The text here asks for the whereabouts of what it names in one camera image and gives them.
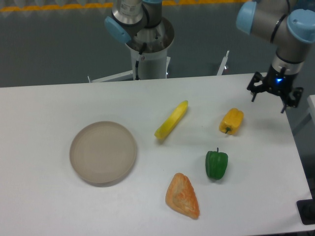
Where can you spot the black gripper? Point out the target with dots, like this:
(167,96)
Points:
(279,82)

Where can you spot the yellow bell pepper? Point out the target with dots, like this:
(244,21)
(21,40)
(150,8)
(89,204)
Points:
(231,122)

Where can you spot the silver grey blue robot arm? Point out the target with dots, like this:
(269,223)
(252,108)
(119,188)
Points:
(139,25)

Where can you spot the green bell pepper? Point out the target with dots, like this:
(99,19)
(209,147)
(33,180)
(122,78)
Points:
(216,164)

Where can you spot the yellow banana slice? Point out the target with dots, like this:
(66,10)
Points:
(171,122)

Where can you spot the black device at table edge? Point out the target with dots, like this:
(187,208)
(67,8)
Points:
(306,210)

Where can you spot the orange pastry turnover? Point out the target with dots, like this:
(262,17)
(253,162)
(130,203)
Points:
(180,196)

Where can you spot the beige round plate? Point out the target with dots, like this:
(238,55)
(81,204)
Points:
(103,153)

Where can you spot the white metal frame bracket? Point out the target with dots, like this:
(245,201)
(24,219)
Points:
(223,64)

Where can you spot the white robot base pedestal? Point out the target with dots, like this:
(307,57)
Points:
(148,51)

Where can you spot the white base frame rail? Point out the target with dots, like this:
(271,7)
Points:
(123,76)

